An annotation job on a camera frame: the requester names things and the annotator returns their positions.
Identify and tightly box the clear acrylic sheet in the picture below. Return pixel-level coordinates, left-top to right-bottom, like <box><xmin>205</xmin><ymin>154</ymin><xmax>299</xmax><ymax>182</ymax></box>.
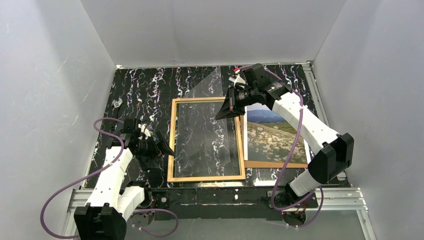
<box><xmin>173</xmin><ymin>67</ymin><xmax>231</xmax><ymax>178</ymax></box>

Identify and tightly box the landscape photo print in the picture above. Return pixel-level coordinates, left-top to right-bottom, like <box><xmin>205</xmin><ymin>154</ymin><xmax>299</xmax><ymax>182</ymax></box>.
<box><xmin>243</xmin><ymin>102</ymin><xmax>312</xmax><ymax>165</ymax></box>

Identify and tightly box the brown backing board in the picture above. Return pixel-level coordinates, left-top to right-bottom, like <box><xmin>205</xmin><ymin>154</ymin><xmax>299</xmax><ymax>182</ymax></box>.
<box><xmin>240</xmin><ymin>112</ymin><xmax>311</xmax><ymax>169</ymax></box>

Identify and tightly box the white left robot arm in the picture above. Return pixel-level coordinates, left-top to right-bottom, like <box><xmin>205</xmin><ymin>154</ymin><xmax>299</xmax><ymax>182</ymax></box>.
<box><xmin>73</xmin><ymin>118</ymin><xmax>176</xmax><ymax>240</ymax></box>

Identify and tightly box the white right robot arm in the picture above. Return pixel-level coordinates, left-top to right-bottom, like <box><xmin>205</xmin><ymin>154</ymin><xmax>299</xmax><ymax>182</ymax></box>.
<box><xmin>215</xmin><ymin>63</ymin><xmax>354</xmax><ymax>201</ymax></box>

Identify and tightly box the small silver clip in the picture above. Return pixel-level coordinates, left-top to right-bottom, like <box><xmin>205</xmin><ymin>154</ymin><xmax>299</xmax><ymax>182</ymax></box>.
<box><xmin>112</xmin><ymin>98</ymin><xmax>123</xmax><ymax>108</ymax></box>

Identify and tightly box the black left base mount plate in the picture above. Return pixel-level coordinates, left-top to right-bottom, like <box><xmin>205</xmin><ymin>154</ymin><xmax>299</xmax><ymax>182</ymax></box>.
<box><xmin>148</xmin><ymin>190</ymin><xmax>170</xmax><ymax>209</ymax></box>

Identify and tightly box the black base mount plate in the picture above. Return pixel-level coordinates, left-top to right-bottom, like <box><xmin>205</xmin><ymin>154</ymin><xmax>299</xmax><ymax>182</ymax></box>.
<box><xmin>148</xmin><ymin>190</ymin><xmax>170</xmax><ymax>209</ymax></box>
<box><xmin>273</xmin><ymin>190</ymin><xmax>320</xmax><ymax>211</ymax></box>

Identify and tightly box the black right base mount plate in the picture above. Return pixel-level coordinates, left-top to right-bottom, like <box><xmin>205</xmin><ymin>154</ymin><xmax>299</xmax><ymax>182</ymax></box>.
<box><xmin>273</xmin><ymin>190</ymin><xmax>320</xmax><ymax>211</ymax></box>

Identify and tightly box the aluminium rail frame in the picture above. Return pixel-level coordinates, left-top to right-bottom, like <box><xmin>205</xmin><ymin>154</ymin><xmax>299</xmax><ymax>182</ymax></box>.
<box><xmin>62</xmin><ymin>187</ymin><xmax>376</xmax><ymax>240</ymax></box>

